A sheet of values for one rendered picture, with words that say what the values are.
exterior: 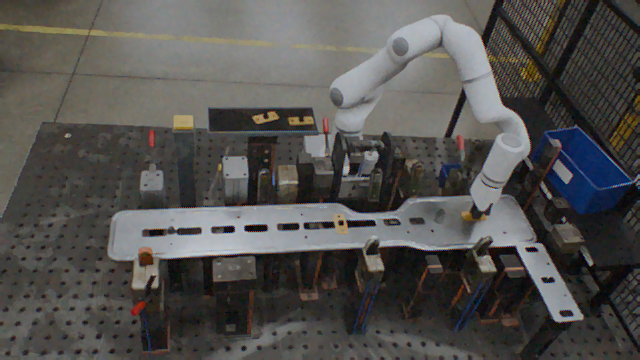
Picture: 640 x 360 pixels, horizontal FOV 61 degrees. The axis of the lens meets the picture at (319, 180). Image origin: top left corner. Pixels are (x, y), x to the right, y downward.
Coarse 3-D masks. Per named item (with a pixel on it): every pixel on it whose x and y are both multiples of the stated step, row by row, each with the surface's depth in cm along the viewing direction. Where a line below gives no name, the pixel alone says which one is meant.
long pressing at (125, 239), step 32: (128, 224) 165; (160, 224) 166; (192, 224) 168; (224, 224) 170; (256, 224) 171; (384, 224) 178; (416, 224) 180; (448, 224) 182; (480, 224) 184; (512, 224) 186; (128, 256) 157; (160, 256) 158; (192, 256) 160
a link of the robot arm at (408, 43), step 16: (400, 32) 163; (416, 32) 162; (432, 32) 165; (384, 48) 179; (400, 48) 163; (416, 48) 163; (432, 48) 169; (368, 64) 187; (384, 64) 180; (400, 64) 170; (336, 80) 196; (352, 80) 191; (368, 80) 188; (384, 80) 186; (336, 96) 196; (352, 96) 193
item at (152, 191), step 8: (144, 176) 171; (152, 176) 172; (160, 176) 172; (144, 184) 169; (152, 184) 170; (160, 184) 170; (144, 192) 168; (152, 192) 169; (160, 192) 169; (144, 200) 171; (152, 200) 171; (160, 200) 172; (144, 208) 173; (152, 208) 174; (160, 208) 175; (152, 232) 183; (160, 232) 184
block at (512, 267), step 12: (504, 264) 175; (516, 264) 176; (504, 276) 174; (516, 276) 172; (492, 288) 183; (504, 288) 176; (516, 288) 177; (480, 300) 190; (492, 300) 183; (504, 300) 184; (480, 312) 191; (492, 312) 188
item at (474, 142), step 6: (474, 138) 182; (474, 144) 182; (480, 144) 179; (468, 150) 183; (474, 150) 184; (480, 150) 180; (468, 156) 184; (474, 156) 185; (468, 162) 187; (474, 162) 186; (462, 168) 188; (468, 168) 189; (462, 174) 188; (468, 174) 190; (468, 180) 191
